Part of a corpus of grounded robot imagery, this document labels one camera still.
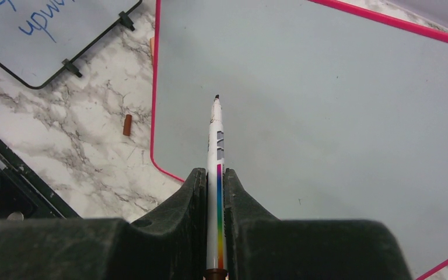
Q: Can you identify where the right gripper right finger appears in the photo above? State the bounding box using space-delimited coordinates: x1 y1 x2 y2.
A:
223 169 411 279

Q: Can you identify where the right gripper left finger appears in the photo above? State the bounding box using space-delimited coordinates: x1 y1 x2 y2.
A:
0 168 206 279

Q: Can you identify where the white rainbow marker pen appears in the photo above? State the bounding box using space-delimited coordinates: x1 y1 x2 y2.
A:
204 94 228 279

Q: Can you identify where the brown marker cap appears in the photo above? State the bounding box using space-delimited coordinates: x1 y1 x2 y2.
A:
122 114 132 137

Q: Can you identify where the pink framed whiteboard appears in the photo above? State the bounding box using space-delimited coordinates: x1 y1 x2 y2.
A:
151 1 448 277

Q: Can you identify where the black whiteboard stand clip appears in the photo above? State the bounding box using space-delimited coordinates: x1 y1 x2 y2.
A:
119 11 135 31

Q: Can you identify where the black framed written whiteboard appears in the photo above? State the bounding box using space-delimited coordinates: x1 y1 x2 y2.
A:
0 1 141 89

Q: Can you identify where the orange eraser block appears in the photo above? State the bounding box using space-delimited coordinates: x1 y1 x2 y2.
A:
149 37 155 59

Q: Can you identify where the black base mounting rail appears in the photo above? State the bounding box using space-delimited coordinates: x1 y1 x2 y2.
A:
0 139 79 221

